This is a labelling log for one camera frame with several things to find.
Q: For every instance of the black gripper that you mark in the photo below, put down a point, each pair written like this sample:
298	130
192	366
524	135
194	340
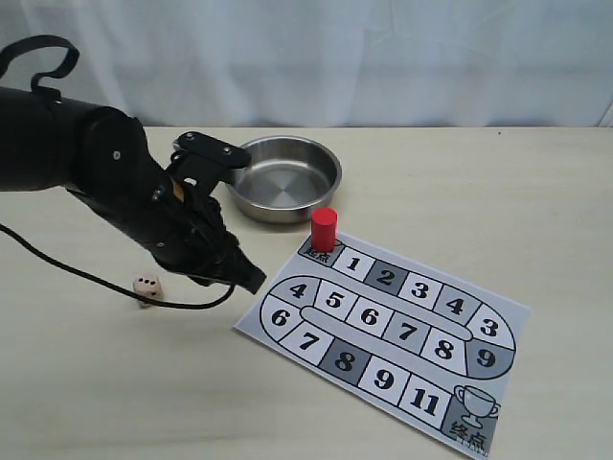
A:
183	233

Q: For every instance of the wooden die with black pips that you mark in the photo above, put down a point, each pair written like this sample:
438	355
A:
148	285

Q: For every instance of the red cylinder game piece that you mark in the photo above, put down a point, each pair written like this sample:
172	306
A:
323	229

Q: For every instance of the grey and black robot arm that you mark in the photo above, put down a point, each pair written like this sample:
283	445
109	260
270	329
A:
100	156

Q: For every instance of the round stainless steel bowl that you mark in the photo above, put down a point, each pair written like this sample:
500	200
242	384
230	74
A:
289	176

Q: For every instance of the white backdrop curtain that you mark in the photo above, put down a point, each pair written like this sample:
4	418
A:
335	63

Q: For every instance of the printed paper game board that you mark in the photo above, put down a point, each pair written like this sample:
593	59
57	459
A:
429	349

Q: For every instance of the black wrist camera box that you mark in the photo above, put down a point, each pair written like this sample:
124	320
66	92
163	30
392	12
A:
206	161

